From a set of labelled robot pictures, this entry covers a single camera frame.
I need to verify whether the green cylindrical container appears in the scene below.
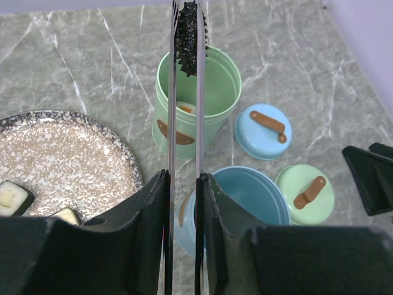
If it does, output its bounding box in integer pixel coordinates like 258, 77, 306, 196
152, 47, 241, 160

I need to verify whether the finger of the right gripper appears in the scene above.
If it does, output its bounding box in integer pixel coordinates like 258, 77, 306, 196
342, 146, 392, 216
369, 143, 393, 160

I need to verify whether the speckled ceramic plate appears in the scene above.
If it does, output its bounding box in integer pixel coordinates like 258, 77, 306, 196
1, 111, 143, 221

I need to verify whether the blue lid brown handle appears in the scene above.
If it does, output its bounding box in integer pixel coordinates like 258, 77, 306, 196
235, 103, 292, 160

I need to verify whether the green lid brown handle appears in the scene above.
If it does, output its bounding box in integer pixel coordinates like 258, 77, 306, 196
275, 163, 335, 226

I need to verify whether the lower white sushi piece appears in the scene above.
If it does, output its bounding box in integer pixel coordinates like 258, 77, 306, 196
51, 207, 81, 226

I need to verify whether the blue cylindrical container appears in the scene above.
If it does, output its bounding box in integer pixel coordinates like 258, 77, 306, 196
174, 166, 291, 258

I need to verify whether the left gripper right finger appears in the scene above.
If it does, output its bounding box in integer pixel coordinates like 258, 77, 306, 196
196, 173, 392, 294

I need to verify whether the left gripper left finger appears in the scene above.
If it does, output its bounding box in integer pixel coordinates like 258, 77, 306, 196
1, 171, 167, 294

